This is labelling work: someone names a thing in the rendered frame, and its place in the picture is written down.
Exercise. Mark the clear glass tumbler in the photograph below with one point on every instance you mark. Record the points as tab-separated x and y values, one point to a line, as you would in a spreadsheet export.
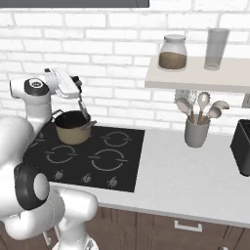
216	49

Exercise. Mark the brown wooden drawer front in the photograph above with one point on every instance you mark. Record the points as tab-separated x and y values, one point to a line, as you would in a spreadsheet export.
195	237

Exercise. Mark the brown wooden cupboard door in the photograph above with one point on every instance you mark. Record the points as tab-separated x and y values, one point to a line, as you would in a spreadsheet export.
114	228

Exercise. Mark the black toaster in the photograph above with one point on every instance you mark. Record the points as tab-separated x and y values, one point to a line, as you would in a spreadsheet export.
242	148

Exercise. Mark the grey whisk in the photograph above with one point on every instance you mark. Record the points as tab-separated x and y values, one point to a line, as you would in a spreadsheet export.
188	96

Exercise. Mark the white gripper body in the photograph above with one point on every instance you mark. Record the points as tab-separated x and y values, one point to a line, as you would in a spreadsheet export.
66	85

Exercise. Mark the dark grey extractor hood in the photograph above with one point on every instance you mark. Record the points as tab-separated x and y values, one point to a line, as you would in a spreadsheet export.
74	3

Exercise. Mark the grey utensil holder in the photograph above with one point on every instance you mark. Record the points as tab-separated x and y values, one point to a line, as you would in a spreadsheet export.
196	133

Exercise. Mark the grey hob knob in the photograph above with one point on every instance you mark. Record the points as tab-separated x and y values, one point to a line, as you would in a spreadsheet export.
58	175
86	178
112	181

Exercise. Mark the tan cooking pot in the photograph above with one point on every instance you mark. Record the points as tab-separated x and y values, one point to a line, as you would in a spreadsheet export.
72	129

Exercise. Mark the wooden slotted spoon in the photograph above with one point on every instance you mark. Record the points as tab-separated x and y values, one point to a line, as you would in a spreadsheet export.
203	100

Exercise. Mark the beige wall shelf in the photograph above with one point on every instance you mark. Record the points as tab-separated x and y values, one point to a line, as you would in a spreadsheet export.
195	75

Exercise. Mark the glass jar with brown contents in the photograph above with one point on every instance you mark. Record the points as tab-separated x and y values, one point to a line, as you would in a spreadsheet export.
173	53

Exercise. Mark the grey metal spatula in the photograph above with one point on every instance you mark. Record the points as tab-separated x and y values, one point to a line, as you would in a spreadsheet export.
83	109

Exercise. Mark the black hob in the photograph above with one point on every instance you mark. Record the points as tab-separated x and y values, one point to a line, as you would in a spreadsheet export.
97	156

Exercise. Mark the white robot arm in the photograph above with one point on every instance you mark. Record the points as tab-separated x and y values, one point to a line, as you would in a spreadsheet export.
19	153

